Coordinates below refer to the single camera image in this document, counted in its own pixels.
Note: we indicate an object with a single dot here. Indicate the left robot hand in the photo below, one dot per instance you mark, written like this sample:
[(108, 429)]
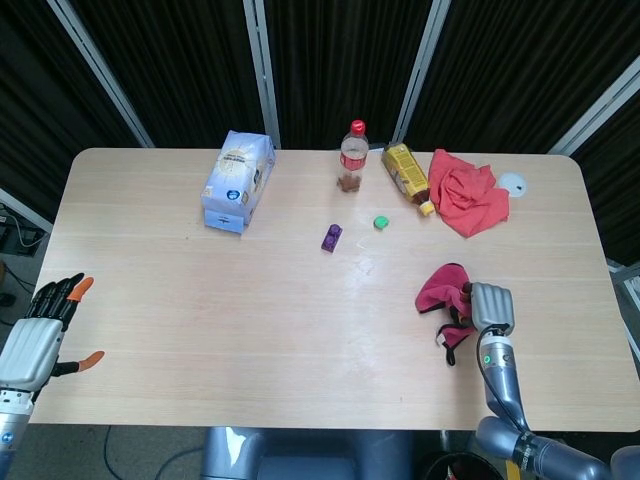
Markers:
[(32, 345)]

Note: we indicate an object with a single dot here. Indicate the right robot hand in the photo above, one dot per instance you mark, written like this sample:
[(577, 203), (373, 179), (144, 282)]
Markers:
[(492, 305)]

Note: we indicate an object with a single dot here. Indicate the pink cloth black trim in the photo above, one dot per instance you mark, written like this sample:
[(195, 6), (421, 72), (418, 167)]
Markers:
[(440, 295)]

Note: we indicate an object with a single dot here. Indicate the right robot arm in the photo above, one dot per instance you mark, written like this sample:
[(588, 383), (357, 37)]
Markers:
[(505, 380)]

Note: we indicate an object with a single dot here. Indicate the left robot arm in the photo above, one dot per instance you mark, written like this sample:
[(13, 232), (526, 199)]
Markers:
[(12, 420)]

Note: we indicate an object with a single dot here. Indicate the coral orange cloth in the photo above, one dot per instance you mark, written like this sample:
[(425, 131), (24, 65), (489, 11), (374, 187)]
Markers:
[(467, 200)]

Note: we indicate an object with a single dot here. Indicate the white round table grommet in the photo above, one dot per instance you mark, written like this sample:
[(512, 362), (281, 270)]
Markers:
[(512, 183)]

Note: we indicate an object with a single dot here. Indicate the green bottle cap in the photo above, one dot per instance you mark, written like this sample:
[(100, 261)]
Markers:
[(381, 222)]

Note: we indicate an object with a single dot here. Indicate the white metal rack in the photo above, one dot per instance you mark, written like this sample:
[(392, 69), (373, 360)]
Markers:
[(631, 274)]

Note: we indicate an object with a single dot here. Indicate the yellow label tea bottle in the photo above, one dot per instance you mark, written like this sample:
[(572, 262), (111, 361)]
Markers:
[(406, 172)]

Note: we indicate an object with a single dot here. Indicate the black round bin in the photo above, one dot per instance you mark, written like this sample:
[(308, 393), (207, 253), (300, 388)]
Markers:
[(462, 467)]

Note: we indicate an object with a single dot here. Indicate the purple toy brick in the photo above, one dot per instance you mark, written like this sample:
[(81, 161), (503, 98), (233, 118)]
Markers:
[(331, 239)]

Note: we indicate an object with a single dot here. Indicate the clear cola bottle red cap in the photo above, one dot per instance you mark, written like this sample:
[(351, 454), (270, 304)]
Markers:
[(353, 157)]

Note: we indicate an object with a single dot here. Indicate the grey robot torso base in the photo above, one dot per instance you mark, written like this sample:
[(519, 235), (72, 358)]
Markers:
[(310, 452)]

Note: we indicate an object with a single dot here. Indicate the white blue paper package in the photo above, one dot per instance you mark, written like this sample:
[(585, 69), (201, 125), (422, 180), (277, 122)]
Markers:
[(235, 175)]

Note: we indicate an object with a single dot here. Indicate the grey metal screen post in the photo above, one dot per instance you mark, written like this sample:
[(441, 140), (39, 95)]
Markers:
[(264, 75), (100, 70), (595, 112), (420, 75), (25, 210)]

